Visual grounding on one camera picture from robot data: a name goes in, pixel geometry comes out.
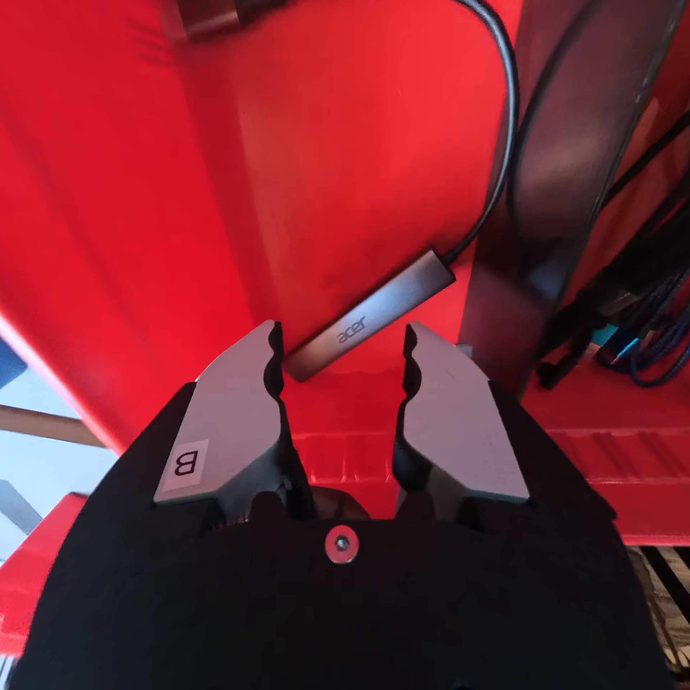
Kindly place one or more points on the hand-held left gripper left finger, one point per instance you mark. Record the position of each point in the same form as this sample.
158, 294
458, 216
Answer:
232, 426

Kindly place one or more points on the red plastic bin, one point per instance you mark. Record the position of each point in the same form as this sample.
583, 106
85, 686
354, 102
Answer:
620, 469
350, 135

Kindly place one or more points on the grey usb hub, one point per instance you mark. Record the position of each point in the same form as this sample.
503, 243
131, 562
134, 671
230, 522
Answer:
366, 318

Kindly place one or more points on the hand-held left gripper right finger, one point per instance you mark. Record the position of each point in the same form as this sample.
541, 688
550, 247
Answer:
458, 431

